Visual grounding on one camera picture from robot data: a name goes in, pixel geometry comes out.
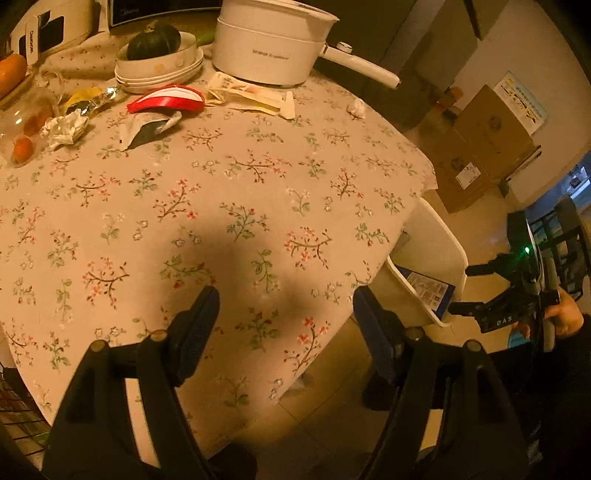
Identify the black microwave oven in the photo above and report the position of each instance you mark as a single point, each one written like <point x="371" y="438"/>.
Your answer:
<point x="161" y="11"/>

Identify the black white wrapper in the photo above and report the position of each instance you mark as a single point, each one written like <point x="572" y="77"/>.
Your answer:
<point x="147" y="131"/>

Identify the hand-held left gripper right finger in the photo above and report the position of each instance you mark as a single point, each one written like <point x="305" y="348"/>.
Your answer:
<point x="376" y="334"/>

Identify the white trash bin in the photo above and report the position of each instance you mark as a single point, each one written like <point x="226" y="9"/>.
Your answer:
<point x="434" y="240"/>

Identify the white electric pot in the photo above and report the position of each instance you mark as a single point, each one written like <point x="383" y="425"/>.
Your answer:
<point x="268" y="46"/>

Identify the small orange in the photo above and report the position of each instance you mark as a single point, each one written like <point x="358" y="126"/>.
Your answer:
<point x="34" y="124"/>
<point x="23" y="150"/>

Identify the yellow wrapper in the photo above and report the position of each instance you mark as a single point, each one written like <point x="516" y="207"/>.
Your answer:
<point x="85" y="97"/>

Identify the white air fryer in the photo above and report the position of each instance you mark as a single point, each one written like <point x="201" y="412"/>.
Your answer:
<point x="55" y="23"/>

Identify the dark chair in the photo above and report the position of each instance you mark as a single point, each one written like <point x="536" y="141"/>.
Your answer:
<point x="568" y="217"/>

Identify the person's right forearm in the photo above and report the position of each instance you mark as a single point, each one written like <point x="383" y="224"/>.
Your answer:
<point x="572" y="378"/>

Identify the blue white printed poster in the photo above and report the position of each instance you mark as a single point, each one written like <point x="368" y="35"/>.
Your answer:
<point x="521" y="99"/>

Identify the green vegetable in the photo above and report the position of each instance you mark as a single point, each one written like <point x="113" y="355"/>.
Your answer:
<point x="205" y="38"/>

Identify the white paper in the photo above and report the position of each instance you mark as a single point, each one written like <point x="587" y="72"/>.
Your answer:
<point x="64" y="130"/>

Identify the small floral cloth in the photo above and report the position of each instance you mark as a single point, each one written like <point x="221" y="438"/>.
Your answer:
<point x="83" y="60"/>

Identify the dark green squash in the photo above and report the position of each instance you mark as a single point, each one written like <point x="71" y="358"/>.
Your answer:
<point x="154" y="41"/>

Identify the clear glass jar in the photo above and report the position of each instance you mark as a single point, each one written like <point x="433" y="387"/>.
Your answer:
<point x="18" y="115"/>

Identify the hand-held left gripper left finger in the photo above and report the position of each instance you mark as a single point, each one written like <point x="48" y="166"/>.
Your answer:
<point x="196" y="332"/>

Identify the cluttered metal shelf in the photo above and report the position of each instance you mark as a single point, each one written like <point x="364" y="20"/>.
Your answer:
<point x="18" y="406"/>

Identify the white tissue ball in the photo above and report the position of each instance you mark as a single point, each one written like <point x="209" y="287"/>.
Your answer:
<point x="356" y="107"/>

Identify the person's right hand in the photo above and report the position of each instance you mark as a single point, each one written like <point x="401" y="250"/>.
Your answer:
<point x="569" y="318"/>

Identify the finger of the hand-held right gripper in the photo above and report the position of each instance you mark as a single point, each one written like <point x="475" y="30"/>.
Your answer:
<point x="487" y="267"/>
<point x="468" y="307"/>

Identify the stack of white bowls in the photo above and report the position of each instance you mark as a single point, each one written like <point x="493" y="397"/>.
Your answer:
<point x="166" y="81"/>

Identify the blue box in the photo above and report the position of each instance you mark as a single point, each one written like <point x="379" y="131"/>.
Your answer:
<point x="429" y="290"/>

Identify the white printed packet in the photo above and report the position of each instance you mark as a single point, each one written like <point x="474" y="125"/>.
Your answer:
<point x="231" y="84"/>
<point x="258" y="102"/>

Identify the grey refrigerator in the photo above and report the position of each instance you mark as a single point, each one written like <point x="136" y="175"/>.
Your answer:
<point x="392" y="46"/>

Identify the large orange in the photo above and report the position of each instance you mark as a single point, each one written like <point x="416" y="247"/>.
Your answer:
<point x="11" y="74"/>

